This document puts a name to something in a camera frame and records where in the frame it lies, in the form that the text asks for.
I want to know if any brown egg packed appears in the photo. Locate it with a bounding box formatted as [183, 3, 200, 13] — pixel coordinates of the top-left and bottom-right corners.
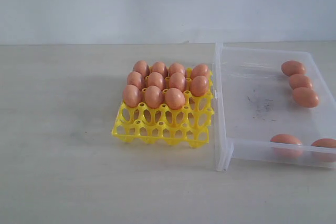
[190, 63, 211, 79]
[151, 61, 168, 78]
[169, 62, 186, 77]
[133, 60, 150, 78]

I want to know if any brown egg back row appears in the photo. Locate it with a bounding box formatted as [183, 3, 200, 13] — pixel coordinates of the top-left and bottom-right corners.
[190, 76, 209, 97]

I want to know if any yellow plastic egg tray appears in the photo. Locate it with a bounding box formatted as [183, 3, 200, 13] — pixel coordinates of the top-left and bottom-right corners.
[112, 65, 214, 148]

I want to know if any brown egg second row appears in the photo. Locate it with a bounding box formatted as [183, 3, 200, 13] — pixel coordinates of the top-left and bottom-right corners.
[270, 134, 302, 145]

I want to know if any clear plastic bin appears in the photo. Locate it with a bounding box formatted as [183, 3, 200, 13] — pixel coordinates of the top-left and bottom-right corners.
[213, 44, 335, 171]

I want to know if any brown egg under gripper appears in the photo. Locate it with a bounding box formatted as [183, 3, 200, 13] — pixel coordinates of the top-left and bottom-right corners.
[292, 87, 319, 108]

